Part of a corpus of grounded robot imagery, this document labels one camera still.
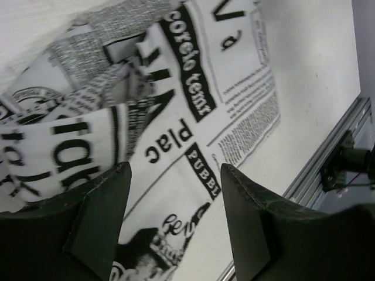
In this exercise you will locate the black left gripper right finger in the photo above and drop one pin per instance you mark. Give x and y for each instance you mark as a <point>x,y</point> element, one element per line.
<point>273,238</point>

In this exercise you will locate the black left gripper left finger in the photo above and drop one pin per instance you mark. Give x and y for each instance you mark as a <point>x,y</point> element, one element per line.
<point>72,236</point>

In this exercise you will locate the newspaper print trousers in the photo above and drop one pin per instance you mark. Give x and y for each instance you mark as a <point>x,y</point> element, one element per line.
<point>173,90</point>

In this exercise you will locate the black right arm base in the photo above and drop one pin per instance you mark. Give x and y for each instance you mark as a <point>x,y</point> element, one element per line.
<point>332,177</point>

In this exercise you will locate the aluminium rail frame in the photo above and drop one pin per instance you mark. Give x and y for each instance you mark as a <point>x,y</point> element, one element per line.
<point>306,189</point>

